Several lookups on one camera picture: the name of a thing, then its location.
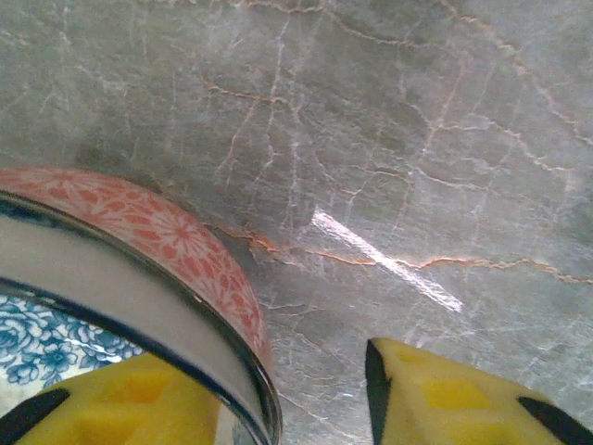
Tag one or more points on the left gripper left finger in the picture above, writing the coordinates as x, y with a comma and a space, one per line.
116, 408

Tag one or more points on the blue floral bowl pink exterior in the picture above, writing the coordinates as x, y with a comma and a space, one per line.
116, 278

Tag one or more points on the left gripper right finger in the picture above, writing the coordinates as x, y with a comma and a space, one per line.
454, 408

